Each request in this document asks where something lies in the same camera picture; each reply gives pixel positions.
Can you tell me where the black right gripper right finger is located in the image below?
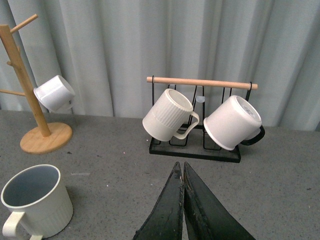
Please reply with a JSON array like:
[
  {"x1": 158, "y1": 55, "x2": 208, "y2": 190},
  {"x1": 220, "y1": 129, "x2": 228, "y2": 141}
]
[{"x1": 183, "y1": 162, "x2": 254, "y2": 240}]

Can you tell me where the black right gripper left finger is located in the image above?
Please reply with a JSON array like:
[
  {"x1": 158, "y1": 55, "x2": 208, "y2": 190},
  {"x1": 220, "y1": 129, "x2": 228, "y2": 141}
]
[{"x1": 133, "y1": 161, "x2": 184, "y2": 240}]

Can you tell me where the cream mug grey inside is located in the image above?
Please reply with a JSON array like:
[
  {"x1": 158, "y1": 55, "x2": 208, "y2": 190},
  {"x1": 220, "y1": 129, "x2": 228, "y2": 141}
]
[{"x1": 0, "y1": 164, "x2": 74, "y2": 240}]

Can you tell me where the cream ribbed mug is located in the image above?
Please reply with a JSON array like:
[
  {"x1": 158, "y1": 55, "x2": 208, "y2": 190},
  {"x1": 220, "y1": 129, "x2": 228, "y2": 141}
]
[{"x1": 142, "y1": 88, "x2": 200, "y2": 142}]

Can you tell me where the wooden mug tree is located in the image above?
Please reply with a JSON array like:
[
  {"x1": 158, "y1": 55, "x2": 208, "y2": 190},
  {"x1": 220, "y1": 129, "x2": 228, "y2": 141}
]
[{"x1": 0, "y1": 14, "x2": 73, "y2": 155}]

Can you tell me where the white mug on tree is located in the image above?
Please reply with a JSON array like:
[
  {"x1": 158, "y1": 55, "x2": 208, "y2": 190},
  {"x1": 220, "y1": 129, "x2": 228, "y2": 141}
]
[{"x1": 33, "y1": 75, "x2": 76, "y2": 112}]

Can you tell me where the grey curtain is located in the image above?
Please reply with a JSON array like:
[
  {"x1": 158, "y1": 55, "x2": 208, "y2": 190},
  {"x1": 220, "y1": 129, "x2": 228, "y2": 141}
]
[{"x1": 0, "y1": 0, "x2": 320, "y2": 131}]

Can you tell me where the white mug black handle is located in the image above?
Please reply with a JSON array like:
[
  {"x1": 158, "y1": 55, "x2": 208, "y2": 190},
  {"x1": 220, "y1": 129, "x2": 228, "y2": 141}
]
[{"x1": 203, "y1": 95, "x2": 265, "y2": 151}]

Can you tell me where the black wire mug rack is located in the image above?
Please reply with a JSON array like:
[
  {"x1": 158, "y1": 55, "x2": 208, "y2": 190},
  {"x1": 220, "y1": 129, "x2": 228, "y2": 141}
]
[{"x1": 146, "y1": 76, "x2": 258, "y2": 163}]

